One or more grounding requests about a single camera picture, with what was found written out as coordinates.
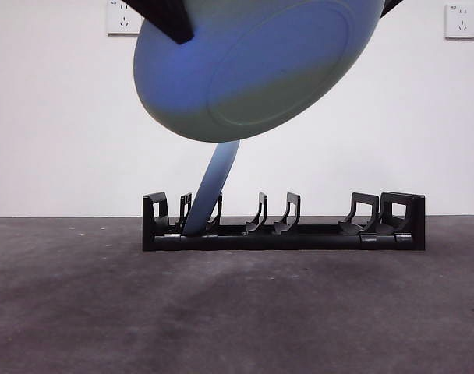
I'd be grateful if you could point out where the white wall socket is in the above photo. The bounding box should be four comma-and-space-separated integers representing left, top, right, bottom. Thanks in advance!
107, 0, 143, 38
444, 4, 474, 41

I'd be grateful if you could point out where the blue plate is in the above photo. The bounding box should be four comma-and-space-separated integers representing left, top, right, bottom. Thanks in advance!
182, 139, 241, 237

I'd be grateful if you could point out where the black plate rack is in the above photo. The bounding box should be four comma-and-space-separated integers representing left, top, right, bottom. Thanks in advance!
142, 191, 426, 252

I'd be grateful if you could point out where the pale green plate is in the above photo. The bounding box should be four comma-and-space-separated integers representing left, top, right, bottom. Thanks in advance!
133, 0, 386, 143

